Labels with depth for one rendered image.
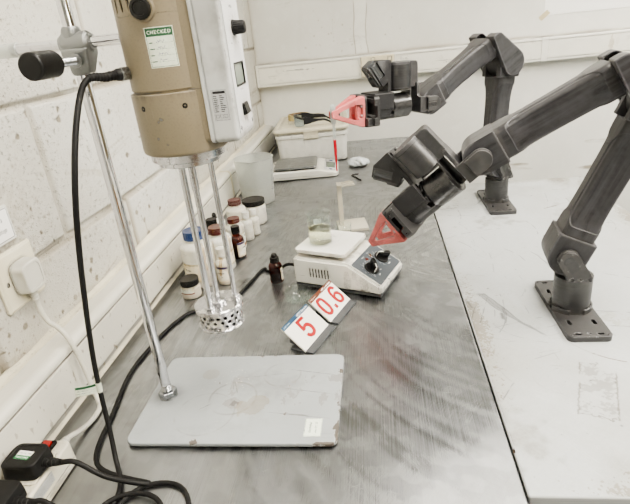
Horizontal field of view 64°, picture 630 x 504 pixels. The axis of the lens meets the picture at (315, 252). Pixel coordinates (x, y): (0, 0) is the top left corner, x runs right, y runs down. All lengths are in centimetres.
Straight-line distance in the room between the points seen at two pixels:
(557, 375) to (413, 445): 26
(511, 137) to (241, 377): 57
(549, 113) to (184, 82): 54
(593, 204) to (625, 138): 11
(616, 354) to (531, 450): 27
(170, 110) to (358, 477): 49
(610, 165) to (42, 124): 90
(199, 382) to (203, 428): 11
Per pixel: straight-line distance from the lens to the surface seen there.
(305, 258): 107
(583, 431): 78
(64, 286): 95
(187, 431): 78
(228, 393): 82
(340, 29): 244
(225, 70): 59
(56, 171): 96
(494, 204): 151
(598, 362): 91
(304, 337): 91
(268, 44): 248
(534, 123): 87
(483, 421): 76
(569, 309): 99
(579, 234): 93
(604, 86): 88
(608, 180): 92
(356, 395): 80
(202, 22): 59
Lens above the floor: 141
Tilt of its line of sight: 24 degrees down
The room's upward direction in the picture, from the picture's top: 6 degrees counter-clockwise
